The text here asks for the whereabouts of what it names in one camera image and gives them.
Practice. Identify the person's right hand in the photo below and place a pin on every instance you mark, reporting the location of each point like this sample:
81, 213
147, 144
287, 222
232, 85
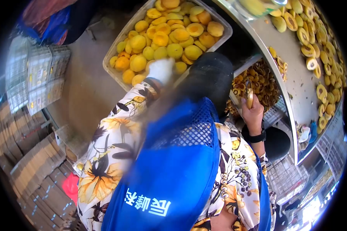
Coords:
254, 115

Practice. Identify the person's left hand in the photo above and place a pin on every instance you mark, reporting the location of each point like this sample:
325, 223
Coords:
160, 70

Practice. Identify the person's left fingers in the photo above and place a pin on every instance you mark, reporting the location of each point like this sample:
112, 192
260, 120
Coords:
167, 64

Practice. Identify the person's right fingers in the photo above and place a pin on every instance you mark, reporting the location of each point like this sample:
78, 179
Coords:
245, 107

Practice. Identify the black wrist band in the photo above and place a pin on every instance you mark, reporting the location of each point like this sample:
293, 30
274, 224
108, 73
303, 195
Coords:
152, 84
257, 137

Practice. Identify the pile of whole yellow peaches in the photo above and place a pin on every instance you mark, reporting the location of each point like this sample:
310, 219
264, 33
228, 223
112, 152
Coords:
167, 37

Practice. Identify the white crate of pits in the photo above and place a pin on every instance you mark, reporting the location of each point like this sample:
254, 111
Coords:
261, 83

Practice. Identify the grey plastic tray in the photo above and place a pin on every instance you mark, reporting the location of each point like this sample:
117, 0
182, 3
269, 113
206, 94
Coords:
118, 69

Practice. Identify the metal work table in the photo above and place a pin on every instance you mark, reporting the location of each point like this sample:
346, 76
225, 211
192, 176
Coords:
291, 75

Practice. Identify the blue and white rag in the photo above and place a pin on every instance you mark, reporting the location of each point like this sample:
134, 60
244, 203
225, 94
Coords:
306, 134

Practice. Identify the white slatted crate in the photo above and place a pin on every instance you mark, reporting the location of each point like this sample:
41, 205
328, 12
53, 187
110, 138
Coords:
286, 177

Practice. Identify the pile of halved peaches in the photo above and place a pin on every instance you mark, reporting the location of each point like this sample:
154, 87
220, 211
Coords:
320, 52

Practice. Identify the metal bowl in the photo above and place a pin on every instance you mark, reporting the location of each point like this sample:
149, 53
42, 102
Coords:
255, 7

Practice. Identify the person's body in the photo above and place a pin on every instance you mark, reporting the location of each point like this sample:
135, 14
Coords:
167, 173

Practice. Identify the red and blue cloth bundle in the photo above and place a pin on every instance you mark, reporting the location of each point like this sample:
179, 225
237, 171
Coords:
48, 20

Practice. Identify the stack of grey plastic crates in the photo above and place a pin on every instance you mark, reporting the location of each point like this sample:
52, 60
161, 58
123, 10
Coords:
35, 75

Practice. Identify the red plastic bag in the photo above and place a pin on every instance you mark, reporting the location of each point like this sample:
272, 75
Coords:
71, 186

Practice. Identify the stacks of flat cardboard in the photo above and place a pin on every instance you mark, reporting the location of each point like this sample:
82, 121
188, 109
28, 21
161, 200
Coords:
32, 167

